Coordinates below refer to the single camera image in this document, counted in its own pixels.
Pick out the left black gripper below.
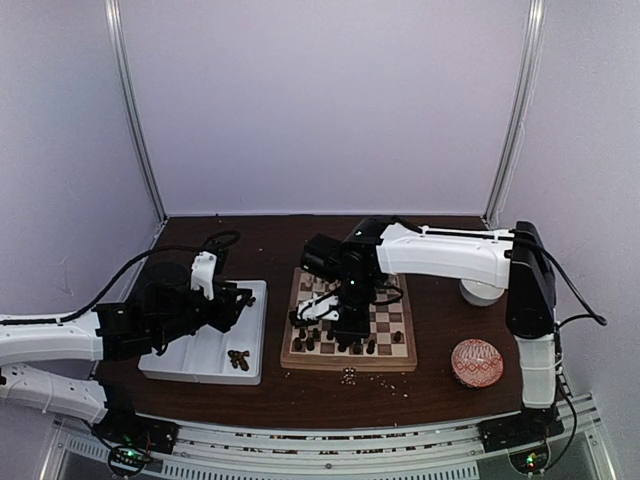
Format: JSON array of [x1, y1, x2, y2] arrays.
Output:
[[154, 279, 251, 346]]

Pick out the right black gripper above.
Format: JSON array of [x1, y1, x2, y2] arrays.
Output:
[[330, 276, 376, 347]]

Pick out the white plastic divided tray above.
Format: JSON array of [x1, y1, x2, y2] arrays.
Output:
[[138, 280, 268, 386]]

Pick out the wooden chess board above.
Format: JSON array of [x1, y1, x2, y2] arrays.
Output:
[[280, 268, 418, 373]]

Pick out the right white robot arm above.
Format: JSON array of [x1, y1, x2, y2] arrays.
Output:
[[290, 216, 558, 442]]

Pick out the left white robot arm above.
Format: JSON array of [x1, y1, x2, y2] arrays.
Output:
[[1, 254, 267, 444]]

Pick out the dark chess pieces lower pile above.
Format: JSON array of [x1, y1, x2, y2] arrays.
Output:
[[227, 350, 250, 372]]

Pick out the white ceramic bowl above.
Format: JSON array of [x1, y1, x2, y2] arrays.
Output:
[[459, 279, 505, 307]]

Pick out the red patterned bowl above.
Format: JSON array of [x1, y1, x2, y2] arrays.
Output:
[[450, 338, 504, 389]]

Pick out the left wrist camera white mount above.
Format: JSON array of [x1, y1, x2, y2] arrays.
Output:
[[190, 251, 218, 301]]

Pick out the right wrist camera with cable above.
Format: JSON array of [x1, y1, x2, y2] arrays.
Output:
[[289, 292, 340, 327]]

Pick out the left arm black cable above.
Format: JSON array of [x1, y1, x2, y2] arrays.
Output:
[[0, 228, 242, 326]]

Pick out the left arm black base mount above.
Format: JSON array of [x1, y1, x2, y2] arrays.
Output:
[[92, 411, 179, 454]]

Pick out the aluminium front rail frame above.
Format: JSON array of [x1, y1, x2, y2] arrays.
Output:
[[36, 395, 620, 479]]

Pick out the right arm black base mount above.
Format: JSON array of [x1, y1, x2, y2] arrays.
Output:
[[477, 411, 564, 453]]

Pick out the right aluminium corner post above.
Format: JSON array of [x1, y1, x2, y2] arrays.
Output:
[[483, 0, 548, 228]]

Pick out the aluminium corner post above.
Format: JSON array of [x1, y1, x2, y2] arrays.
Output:
[[104, 0, 168, 224], [483, 0, 548, 228]]

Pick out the left aluminium corner post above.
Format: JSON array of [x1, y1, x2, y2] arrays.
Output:
[[104, 0, 168, 224]]

